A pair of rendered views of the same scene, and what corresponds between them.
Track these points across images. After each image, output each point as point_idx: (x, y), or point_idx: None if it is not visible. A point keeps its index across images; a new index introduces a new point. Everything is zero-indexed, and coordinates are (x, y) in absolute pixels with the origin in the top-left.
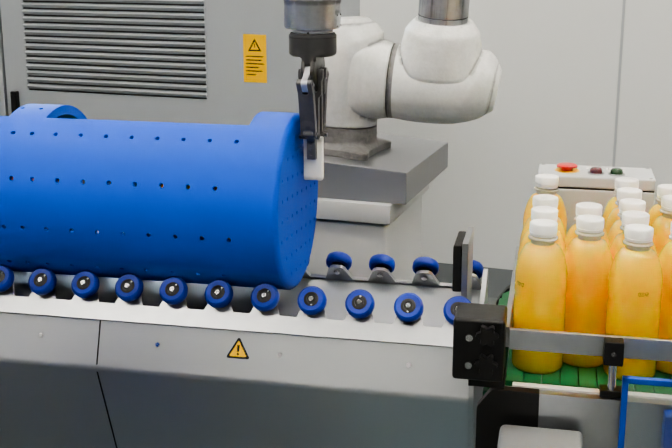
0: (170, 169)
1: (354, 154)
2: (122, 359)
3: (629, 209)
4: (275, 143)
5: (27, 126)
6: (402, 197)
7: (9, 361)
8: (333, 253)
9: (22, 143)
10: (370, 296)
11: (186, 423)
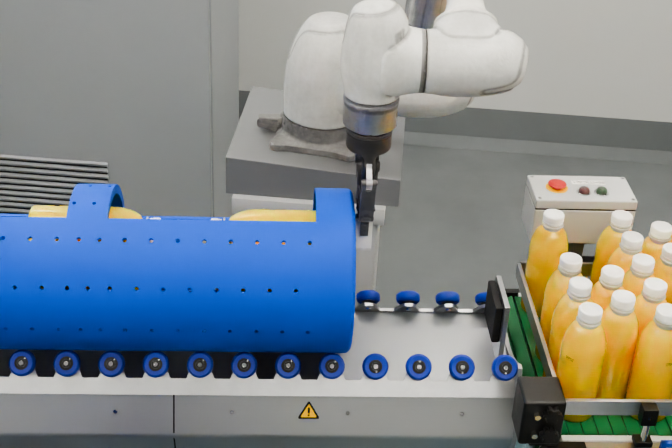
0: (250, 274)
1: (343, 156)
2: (198, 426)
3: (643, 269)
4: (347, 244)
5: (91, 231)
6: (395, 200)
7: (84, 435)
8: (365, 293)
9: (92, 252)
10: (428, 361)
11: None
